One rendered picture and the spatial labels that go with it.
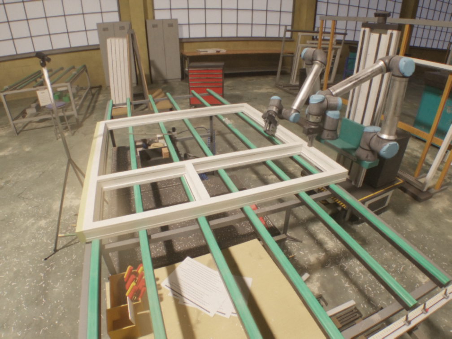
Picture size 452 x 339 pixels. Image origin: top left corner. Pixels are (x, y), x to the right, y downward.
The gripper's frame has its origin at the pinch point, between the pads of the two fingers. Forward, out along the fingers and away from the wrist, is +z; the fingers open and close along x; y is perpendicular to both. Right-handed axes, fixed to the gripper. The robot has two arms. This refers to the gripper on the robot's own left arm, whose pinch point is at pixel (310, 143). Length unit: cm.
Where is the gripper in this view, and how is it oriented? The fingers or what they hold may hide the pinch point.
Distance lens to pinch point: 187.1
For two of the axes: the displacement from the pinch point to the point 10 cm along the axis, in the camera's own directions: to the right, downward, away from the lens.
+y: 3.5, 4.7, -8.1
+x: 9.4, -1.8, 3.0
